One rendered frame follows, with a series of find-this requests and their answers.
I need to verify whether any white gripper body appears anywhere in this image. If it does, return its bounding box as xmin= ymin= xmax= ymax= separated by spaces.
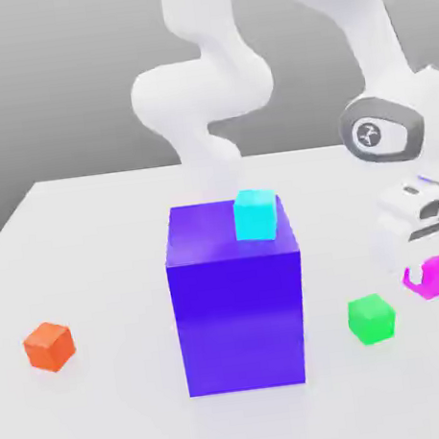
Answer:
xmin=369 ymin=207 xmax=439 ymax=274

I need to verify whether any small magenta cube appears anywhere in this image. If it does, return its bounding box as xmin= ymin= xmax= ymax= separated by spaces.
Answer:
xmin=399 ymin=255 xmax=439 ymax=305

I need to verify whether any small green cube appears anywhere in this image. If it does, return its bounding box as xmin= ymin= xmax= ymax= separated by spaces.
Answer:
xmin=344 ymin=290 xmax=401 ymax=349

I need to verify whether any small cyan cube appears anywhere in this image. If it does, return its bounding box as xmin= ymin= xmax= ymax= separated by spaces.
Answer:
xmin=230 ymin=185 xmax=282 ymax=246

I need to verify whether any small orange cube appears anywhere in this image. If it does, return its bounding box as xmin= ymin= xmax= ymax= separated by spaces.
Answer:
xmin=20 ymin=318 xmax=80 ymax=377

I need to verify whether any large purple box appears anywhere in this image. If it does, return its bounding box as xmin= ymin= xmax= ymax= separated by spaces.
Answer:
xmin=158 ymin=191 xmax=317 ymax=401

